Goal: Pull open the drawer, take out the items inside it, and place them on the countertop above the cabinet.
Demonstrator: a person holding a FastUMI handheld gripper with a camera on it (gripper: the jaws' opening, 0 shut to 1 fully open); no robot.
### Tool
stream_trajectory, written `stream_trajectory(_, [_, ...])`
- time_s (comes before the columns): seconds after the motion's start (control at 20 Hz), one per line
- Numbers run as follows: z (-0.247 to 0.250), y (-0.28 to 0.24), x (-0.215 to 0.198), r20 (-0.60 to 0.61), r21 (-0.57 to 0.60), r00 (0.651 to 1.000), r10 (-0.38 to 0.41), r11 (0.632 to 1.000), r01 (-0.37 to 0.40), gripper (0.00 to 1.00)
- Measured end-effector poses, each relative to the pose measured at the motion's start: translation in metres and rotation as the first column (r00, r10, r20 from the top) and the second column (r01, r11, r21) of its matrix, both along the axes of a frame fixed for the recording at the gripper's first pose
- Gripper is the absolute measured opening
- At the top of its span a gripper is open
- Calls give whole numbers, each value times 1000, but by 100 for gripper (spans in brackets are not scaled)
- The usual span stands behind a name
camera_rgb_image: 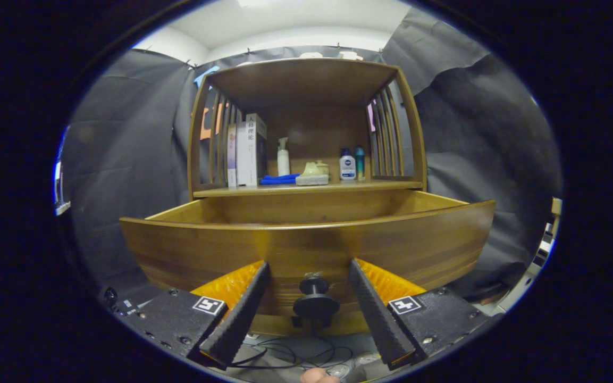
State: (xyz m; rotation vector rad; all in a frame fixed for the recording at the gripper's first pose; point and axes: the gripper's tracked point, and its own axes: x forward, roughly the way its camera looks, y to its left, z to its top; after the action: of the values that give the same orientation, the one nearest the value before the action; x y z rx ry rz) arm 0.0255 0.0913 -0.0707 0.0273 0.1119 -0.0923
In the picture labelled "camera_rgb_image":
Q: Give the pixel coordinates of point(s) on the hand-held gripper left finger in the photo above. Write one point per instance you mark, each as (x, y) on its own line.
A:
(242, 314)

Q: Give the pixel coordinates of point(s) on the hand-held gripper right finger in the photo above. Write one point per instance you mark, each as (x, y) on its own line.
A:
(378, 314)

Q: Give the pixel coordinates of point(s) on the black drawer knob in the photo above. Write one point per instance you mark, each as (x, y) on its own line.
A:
(315, 306)

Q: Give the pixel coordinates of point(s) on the wooden countertop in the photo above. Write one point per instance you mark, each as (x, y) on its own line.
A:
(370, 186)

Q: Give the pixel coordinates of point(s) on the wooden cabinet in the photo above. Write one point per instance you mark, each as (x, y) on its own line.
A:
(317, 127)

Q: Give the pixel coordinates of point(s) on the folded blue cloth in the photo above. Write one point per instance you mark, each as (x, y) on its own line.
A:
(277, 180)

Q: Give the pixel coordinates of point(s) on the white lotion bottle blue cap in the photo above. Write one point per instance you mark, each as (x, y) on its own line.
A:
(347, 167)

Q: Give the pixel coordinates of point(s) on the teal bottle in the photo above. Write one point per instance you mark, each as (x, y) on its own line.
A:
(360, 162)

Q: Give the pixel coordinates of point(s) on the thin purple-spined book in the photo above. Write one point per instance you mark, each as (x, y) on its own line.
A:
(231, 159)

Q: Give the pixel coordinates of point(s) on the ceramic lidded teacup with saucer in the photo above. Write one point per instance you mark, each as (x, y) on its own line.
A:
(324, 167)

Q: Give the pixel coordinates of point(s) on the white pump bottle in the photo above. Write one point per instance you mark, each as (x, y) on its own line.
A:
(283, 162)

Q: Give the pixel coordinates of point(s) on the thick white book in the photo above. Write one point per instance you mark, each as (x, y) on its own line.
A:
(245, 154)

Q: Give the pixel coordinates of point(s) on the small white shelf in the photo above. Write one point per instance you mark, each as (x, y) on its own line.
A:
(63, 207)

